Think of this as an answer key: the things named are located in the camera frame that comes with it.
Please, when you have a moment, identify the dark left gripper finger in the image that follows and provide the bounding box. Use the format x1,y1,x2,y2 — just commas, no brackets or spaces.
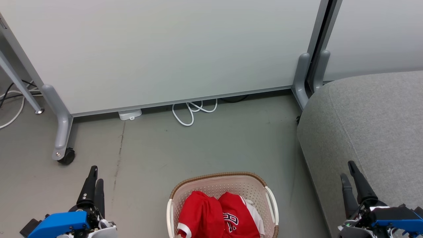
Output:
77,166,98,207
94,179,105,219

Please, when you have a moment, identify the white looped power cable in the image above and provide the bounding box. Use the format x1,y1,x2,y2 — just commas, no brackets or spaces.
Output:
172,99,218,127

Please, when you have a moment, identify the grey partition foot with caster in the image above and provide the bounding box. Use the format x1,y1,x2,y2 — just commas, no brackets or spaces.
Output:
40,84,76,165

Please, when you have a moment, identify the narrow white partition panel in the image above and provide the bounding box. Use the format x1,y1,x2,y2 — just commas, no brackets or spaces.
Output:
322,0,423,82

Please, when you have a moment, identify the wide white partition panel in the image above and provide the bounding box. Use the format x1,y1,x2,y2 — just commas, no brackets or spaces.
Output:
0,0,322,117

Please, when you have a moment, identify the blue left camera mount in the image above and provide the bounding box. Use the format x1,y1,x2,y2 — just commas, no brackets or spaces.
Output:
28,211,90,238

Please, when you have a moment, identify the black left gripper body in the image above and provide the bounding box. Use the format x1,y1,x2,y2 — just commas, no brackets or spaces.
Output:
68,204,118,238

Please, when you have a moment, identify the black cable under partition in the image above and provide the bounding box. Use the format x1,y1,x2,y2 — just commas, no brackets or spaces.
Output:
219,95,249,103

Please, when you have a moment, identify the cream perforated laundry basket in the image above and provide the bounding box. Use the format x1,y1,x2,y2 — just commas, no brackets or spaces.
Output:
167,172,280,238

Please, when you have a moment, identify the blue right camera mount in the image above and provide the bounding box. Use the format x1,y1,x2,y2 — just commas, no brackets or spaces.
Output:
369,207,423,233

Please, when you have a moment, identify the black floor cable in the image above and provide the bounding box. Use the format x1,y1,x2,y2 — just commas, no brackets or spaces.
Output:
0,79,41,108

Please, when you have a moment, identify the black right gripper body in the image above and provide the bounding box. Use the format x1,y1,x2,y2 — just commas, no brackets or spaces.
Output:
338,200,388,238

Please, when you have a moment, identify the white power adapter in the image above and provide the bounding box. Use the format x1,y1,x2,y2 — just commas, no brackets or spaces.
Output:
118,109,142,121

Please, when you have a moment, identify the white floor cable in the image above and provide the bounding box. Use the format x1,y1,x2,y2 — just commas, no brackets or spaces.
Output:
0,81,43,129

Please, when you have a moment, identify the grey metal table leg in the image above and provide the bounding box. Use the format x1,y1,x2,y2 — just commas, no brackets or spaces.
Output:
0,50,45,115

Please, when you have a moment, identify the grey fabric sofa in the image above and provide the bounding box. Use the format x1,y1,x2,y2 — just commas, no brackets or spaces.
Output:
296,70,423,238

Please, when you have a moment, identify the red and white jersey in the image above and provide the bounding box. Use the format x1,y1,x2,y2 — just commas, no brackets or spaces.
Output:
177,191,265,238

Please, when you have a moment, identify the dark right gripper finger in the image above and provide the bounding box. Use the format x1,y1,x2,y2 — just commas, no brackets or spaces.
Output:
340,174,359,219
348,161,378,206

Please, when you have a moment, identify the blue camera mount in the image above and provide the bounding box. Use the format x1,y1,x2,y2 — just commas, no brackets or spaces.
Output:
369,207,423,233
28,211,90,238

